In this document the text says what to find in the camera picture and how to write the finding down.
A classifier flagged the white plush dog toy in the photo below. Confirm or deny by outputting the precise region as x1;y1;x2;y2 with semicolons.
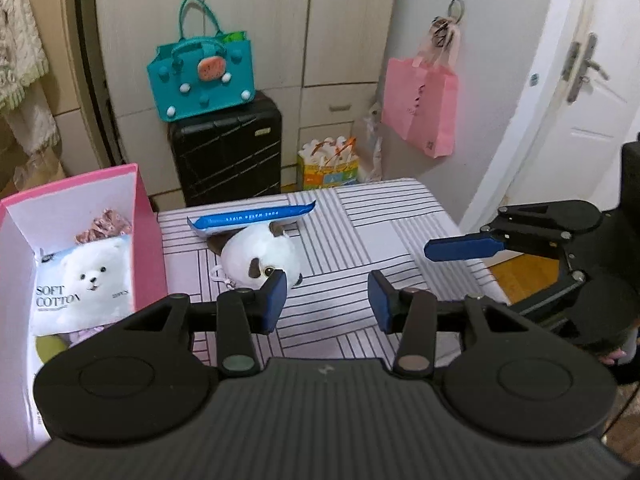
207;222;306;291

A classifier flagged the clear plastic bag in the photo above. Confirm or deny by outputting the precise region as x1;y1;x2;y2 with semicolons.
362;102;386;183

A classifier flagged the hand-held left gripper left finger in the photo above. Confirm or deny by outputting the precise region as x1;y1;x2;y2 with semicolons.
122;270;290;378

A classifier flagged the blue wet wipes packet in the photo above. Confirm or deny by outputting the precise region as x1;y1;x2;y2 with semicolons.
186;200;317;237

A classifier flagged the striped pink table cover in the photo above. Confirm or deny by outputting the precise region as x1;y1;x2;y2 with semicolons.
157;177;511;361

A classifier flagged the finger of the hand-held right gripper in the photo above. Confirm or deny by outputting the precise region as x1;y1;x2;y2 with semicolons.
510;256;588;332
424;200;603;262

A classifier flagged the teal felt handbag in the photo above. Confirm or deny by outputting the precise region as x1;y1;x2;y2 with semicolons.
146;0;256;122

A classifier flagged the beige wardrobe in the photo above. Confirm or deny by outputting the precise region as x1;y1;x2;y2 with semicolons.
75;0;401;201

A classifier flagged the pink cardboard box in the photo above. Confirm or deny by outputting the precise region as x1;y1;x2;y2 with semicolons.
0;163;168;468

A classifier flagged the person's right hand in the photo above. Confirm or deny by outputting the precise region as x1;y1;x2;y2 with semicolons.
597;347;628;367

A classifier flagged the green makeup sponge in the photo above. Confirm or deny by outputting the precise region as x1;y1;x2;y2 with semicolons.
36;334;73;363

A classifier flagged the wall hook with hair ties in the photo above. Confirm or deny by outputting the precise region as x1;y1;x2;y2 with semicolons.
430;0;467;43

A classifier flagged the white cotton pad packet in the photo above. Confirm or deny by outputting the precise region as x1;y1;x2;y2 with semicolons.
31;236;137;336

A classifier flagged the flower pattern gift bag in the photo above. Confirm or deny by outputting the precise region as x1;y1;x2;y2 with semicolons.
297;136;360;191

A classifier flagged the white door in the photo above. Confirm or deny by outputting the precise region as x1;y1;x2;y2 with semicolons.
460;0;640;241

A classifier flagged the black suitcase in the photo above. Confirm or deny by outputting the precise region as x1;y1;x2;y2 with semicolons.
167;92;282;208

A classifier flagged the silver door handle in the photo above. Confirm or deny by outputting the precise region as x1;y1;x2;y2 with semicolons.
565;33;611;104

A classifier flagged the pink floral scrunchie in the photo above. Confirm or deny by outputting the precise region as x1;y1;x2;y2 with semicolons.
75;207;133;246

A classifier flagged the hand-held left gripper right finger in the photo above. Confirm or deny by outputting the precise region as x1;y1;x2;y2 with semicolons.
367;270;538;378

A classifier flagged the cream knitted towel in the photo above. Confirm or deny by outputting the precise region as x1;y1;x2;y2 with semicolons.
0;0;63;186

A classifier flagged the pink paper bag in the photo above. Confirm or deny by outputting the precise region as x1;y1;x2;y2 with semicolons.
381;25;460;158

